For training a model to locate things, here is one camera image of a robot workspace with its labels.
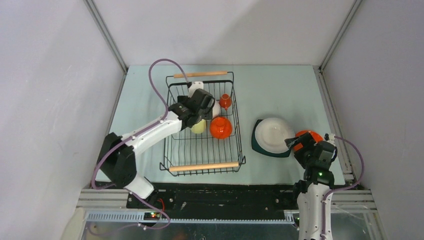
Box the yellow ceramic mug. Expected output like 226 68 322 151
191 119 207 134

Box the teal square plate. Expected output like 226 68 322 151
251 119 292 158

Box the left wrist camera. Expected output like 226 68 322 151
188 81 204 98

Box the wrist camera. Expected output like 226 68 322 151
324 133 336 146
188 81 204 98

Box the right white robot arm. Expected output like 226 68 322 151
285 130 338 240

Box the orange glossy bowl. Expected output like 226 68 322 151
209 116 233 139

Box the orange round plate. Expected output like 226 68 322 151
293 130 324 152

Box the white pink fluted plate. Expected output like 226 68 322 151
253 117 295 154

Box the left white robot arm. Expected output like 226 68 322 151
94 88 216 208

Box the small orange ceramic cup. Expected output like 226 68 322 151
219 93 232 111

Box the black wire dish rack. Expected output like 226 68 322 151
159 71 246 177

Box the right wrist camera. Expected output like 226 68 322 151
324 133 336 146

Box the white ceramic bowl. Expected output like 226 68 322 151
211 100 221 120

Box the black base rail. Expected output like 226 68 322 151
79 180 332 221

